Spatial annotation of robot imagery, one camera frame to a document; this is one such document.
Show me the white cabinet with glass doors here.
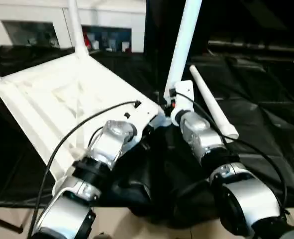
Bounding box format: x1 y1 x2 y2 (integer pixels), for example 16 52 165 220
0 0 147 53

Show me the white plastic table top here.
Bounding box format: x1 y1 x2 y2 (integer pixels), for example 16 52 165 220
0 50 173 176

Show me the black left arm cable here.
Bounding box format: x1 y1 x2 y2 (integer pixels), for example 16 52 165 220
29 101 141 239

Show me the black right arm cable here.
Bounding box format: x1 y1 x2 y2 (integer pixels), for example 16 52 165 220
174 90 290 216

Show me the black mat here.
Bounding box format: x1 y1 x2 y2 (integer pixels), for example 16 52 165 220
0 44 294 227

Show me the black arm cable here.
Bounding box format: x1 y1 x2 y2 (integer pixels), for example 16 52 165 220
174 90 290 216
29 101 141 239

